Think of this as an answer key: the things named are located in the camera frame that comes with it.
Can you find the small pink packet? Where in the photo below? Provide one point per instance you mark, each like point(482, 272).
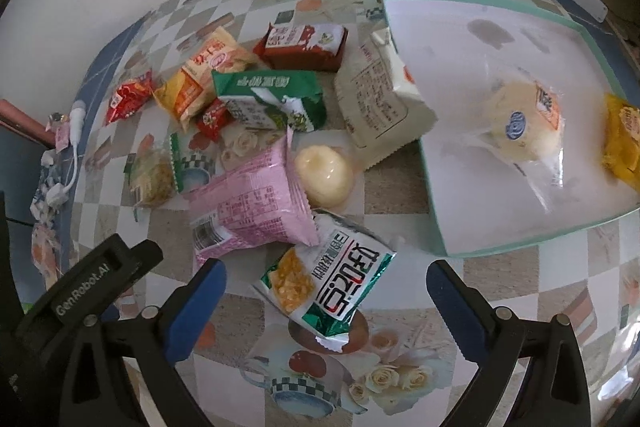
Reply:
point(61, 134)

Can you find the cream snack packet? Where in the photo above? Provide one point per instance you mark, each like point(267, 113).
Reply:
point(380, 102)

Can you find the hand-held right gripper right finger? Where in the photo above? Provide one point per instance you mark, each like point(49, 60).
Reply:
point(457, 312)

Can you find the brown wooden post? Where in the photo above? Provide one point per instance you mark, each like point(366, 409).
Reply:
point(20, 119)

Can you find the orange chips packet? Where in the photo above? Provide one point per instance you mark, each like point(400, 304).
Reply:
point(205, 74)

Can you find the teal-edged white box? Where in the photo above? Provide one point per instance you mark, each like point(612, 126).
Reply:
point(460, 57)

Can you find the round cream bun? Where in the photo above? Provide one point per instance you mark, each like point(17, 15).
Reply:
point(325, 174)

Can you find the pink snack packet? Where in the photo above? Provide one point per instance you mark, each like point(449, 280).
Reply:
point(250, 207)

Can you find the blue and white tissue packet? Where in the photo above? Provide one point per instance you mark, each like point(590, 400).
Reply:
point(47, 179)

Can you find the green and white snack packet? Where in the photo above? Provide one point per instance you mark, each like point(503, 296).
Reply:
point(325, 282)

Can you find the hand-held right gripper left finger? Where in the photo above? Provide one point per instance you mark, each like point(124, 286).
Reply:
point(197, 307)

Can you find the yellow snack packet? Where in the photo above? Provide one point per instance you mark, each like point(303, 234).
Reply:
point(622, 137)

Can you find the checked printed tablecloth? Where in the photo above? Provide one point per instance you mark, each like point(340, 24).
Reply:
point(390, 192)

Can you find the dark red snack packet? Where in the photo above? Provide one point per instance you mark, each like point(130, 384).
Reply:
point(302, 47)

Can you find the dark cabinet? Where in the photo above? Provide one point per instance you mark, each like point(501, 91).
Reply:
point(15, 177)

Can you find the small red snack packet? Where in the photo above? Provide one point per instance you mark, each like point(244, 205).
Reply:
point(212, 119)

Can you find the clear green-edged snack packet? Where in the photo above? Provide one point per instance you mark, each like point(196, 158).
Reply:
point(150, 172)

